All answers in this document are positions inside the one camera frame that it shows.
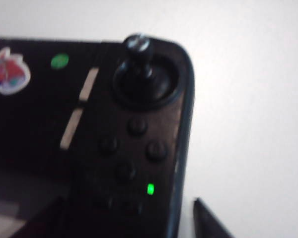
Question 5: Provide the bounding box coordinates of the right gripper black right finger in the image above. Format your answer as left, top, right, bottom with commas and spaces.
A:
193, 197, 236, 238

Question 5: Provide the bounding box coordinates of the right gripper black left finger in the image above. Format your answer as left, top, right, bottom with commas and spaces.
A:
14, 194, 74, 238

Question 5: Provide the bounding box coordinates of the black dual-joystick remote control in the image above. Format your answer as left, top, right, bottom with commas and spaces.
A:
0, 32, 196, 238

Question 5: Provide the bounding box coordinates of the colourful sticker on remote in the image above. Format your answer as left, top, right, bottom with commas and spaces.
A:
0, 48, 31, 97

